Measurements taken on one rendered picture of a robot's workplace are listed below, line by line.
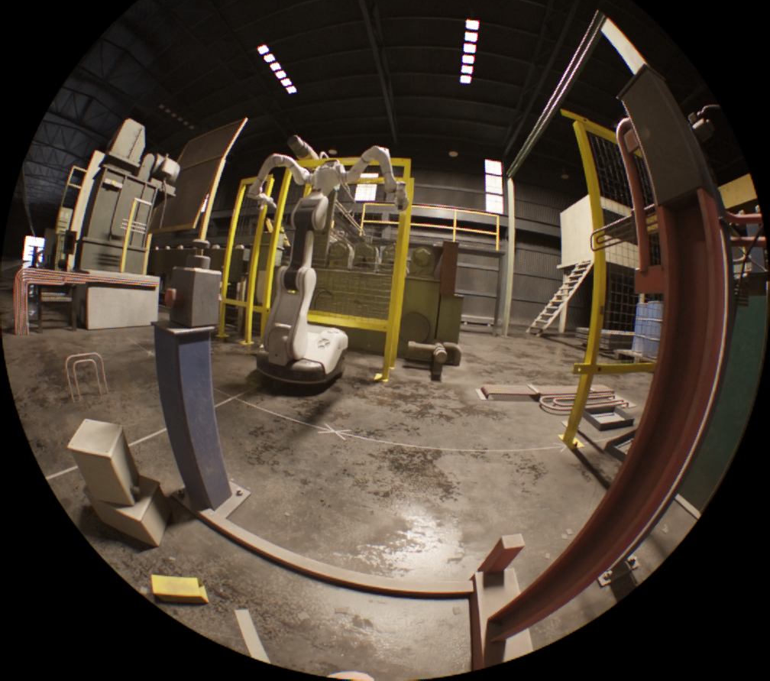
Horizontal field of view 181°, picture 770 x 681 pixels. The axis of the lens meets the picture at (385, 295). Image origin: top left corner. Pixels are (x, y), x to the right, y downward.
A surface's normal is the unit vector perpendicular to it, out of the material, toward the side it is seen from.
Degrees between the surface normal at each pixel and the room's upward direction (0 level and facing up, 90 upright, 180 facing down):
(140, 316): 90
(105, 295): 90
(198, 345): 90
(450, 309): 90
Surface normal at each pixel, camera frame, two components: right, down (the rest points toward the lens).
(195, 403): 0.98, 0.11
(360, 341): -0.15, -0.02
